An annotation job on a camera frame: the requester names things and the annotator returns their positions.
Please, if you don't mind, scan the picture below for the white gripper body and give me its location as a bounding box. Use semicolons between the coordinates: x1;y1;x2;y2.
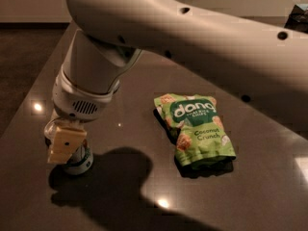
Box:
52;67;119;122

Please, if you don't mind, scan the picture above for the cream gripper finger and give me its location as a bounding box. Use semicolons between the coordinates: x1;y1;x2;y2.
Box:
48;110;68;129
47;126;87;165

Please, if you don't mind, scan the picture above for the green Dang snack bag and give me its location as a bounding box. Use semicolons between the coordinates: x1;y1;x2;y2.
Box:
154;93;236;170

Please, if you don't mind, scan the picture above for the green white 7up can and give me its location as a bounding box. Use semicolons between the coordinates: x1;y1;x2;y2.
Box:
43;117;94;176

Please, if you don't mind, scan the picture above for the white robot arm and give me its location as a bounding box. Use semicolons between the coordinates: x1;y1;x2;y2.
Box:
45;0;308;164

